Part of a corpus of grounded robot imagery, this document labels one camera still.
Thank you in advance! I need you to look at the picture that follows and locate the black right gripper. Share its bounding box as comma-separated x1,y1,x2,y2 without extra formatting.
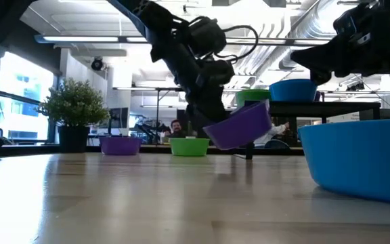
290,0,390,87

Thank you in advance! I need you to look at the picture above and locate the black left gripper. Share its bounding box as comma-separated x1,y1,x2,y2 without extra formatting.
184,59,236,140

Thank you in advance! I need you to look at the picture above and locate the purple plastic mini bowl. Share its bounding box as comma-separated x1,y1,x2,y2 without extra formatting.
99,136,143,157
202,99,273,151

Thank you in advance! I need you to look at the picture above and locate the blue plastic mini bowl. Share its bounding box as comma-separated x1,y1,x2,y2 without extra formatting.
268,79,318,103
297,118,390,205

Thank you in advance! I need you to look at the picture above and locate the green plastic mini bowl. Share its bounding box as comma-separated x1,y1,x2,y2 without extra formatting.
235,89,272,108
169,137,211,157

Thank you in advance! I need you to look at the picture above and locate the person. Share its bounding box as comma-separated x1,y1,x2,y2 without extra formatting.
163,119,191,139
253,121,290,148

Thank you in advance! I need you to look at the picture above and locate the long ceiling light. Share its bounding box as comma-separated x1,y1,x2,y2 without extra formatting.
225,37,331,47
34,33,148,44

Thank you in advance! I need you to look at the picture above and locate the black background equipment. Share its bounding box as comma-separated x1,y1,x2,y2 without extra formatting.
133,121,169,144

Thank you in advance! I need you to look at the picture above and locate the dark office chair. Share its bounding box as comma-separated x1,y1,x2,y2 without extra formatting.
264,139,290,150

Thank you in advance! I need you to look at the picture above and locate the small potted green plant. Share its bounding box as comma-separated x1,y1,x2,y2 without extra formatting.
36,77,111,154

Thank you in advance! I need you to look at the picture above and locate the silver ventilation duct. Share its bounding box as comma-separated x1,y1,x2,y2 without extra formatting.
279,0,339,68

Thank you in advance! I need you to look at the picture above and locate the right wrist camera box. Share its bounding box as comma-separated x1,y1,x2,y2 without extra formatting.
332,8,358,37

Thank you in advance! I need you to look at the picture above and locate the black aluminium frame rail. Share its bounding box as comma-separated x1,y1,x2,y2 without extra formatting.
0,144,305,157

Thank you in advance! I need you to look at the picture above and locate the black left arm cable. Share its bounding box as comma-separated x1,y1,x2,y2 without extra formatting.
215,24,260,64

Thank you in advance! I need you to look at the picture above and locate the black ceiling camera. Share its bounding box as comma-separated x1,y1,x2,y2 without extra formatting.
91,56,106,72

